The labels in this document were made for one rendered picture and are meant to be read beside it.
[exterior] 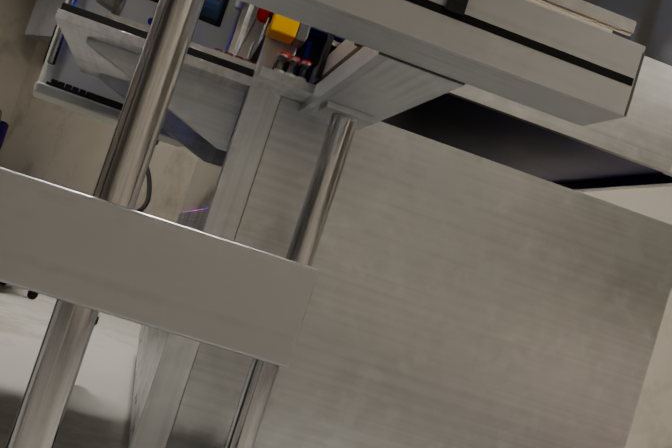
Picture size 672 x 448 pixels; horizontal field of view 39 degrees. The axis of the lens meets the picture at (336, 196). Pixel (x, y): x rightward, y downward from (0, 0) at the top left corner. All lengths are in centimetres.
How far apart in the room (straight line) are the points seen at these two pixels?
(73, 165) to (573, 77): 725
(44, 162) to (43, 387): 759
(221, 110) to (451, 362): 71
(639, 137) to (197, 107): 95
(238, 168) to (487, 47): 86
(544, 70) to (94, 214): 55
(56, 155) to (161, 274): 747
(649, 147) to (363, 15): 117
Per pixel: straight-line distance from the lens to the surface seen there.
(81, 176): 811
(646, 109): 218
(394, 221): 196
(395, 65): 129
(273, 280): 111
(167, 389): 193
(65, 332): 112
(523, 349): 206
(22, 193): 110
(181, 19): 114
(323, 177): 171
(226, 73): 194
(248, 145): 191
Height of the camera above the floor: 55
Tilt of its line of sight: 5 degrees up
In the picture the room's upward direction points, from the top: 18 degrees clockwise
